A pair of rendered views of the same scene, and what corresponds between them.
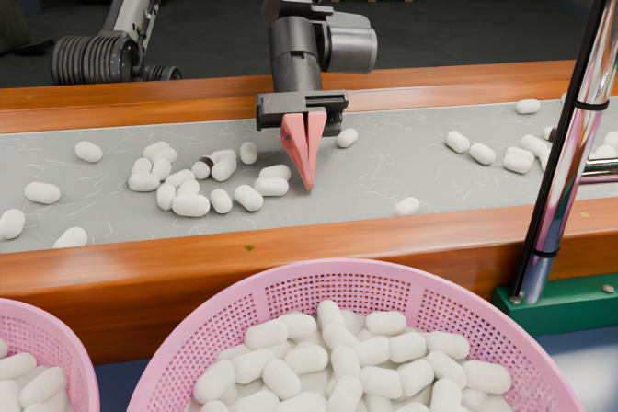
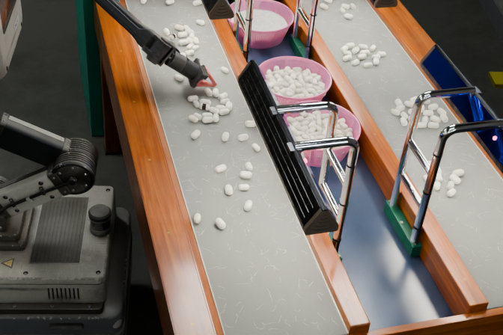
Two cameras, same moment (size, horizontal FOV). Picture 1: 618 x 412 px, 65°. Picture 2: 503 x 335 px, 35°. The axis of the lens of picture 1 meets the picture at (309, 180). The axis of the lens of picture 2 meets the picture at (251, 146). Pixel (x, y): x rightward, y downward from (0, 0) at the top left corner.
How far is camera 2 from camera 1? 2.69 m
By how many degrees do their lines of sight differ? 78
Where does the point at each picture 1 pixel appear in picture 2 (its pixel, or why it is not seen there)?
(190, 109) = (155, 114)
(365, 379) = (281, 81)
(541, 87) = not seen: hidden behind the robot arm
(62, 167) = (202, 141)
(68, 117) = (165, 146)
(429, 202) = (216, 67)
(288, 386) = (285, 89)
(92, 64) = (93, 155)
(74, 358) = not seen: hidden behind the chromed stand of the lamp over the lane
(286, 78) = (194, 66)
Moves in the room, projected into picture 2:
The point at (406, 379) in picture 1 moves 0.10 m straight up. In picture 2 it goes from (281, 76) to (283, 52)
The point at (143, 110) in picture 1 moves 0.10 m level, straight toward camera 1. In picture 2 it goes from (158, 126) to (187, 120)
